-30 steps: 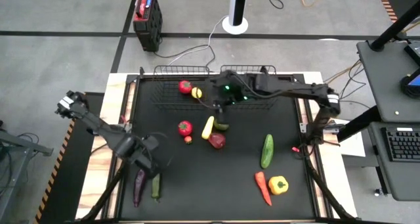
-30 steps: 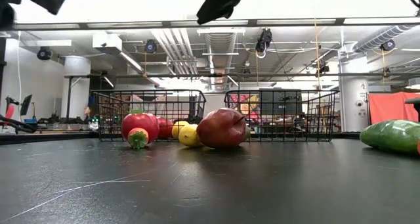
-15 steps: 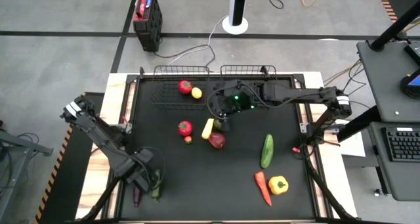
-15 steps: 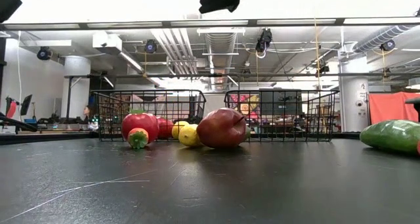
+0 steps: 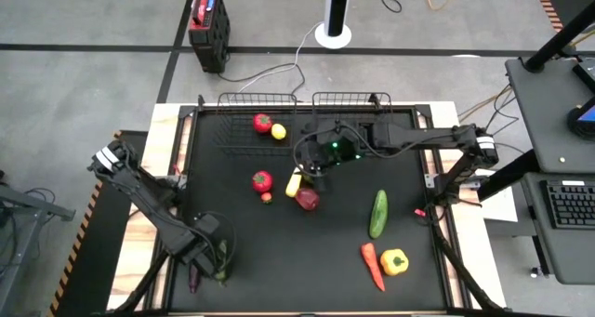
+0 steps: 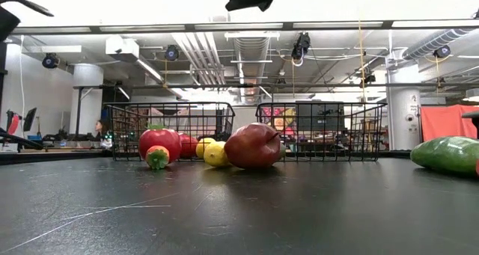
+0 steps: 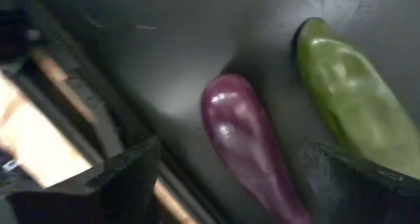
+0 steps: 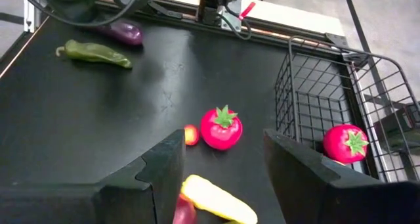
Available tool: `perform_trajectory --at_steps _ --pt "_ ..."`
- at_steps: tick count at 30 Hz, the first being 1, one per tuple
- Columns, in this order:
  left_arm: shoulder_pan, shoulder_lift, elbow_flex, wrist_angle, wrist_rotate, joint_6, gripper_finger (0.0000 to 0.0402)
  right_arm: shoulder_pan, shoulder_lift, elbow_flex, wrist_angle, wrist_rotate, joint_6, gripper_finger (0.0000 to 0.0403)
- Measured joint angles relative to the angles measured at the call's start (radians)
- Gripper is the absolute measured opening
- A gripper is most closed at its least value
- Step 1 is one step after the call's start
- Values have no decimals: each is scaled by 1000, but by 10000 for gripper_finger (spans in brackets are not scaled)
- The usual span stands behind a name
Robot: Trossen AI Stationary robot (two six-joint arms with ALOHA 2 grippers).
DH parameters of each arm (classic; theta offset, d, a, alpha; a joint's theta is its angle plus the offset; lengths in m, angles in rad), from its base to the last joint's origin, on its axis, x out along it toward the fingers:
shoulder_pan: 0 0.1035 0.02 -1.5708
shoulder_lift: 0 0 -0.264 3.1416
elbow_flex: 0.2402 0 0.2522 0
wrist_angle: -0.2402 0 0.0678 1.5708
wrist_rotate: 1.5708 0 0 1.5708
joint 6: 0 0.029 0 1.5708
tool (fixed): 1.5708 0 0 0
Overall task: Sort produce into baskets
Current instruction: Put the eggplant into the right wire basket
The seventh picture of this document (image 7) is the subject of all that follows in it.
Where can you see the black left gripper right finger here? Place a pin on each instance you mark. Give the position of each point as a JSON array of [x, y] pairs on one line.
[[361, 194]]

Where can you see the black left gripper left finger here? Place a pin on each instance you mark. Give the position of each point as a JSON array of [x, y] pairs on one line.
[[124, 184]]

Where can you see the purple toy eggplant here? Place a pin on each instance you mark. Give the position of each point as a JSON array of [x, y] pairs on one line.
[[243, 135]]

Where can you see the long green toy pepper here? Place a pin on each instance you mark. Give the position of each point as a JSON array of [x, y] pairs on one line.
[[351, 96]]

